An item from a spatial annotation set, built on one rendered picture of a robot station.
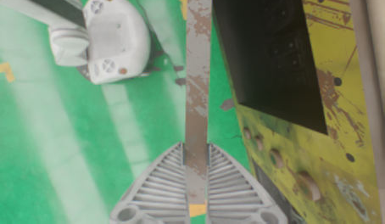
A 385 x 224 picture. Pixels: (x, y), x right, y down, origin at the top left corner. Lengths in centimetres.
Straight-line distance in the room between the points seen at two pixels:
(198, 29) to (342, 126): 22
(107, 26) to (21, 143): 152
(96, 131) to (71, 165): 46
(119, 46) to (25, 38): 111
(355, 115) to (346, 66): 6
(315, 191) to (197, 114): 28
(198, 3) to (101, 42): 117
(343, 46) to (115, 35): 121
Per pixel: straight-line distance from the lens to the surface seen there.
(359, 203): 32
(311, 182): 38
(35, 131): 214
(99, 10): 131
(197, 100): 16
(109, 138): 168
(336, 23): 24
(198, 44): 17
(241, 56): 77
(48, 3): 89
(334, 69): 25
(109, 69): 119
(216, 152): 16
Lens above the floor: 138
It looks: 84 degrees down
